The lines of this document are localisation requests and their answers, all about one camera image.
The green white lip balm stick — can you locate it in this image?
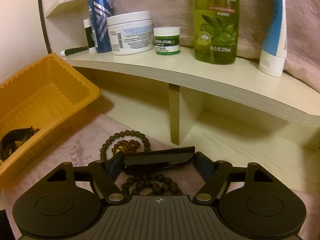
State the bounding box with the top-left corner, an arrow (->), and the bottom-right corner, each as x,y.
83,18 -> 96,53

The small green lip salve jar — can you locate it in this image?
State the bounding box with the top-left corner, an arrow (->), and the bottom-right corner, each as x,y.
153,27 -> 180,56

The blue white tube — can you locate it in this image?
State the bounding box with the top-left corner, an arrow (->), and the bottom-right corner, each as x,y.
259,0 -> 287,77

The green olive oil bottle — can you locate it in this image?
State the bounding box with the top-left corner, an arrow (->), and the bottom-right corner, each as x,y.
194,0 -> 240,65

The white cream jar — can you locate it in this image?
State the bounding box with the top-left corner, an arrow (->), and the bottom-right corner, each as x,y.
107,11 -> 153,55

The brown amber bead bracelet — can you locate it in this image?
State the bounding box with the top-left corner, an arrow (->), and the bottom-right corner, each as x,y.
111,140 -> 142,156

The pink towel backdrop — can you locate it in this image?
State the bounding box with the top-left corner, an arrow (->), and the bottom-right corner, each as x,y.
113,0 -> 319,90

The beige wooden corner shelf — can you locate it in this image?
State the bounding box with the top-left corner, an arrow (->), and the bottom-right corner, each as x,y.
39,0 -> 320,196

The blue spray bottle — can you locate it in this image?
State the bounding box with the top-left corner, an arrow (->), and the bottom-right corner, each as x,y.
88,0 -> 114,53

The dark green bead bracelet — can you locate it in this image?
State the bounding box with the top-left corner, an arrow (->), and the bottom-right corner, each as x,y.
99,129 -> 151,162

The green tube lying down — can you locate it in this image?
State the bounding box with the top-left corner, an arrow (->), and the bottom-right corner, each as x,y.
60,47 -> 88,56

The pink fuzzy table cloth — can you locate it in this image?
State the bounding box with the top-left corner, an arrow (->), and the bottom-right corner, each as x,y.
1,115 -> 319,239

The orange plastic tray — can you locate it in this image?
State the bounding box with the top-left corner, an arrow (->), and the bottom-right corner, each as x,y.
1,53 -> 100,189

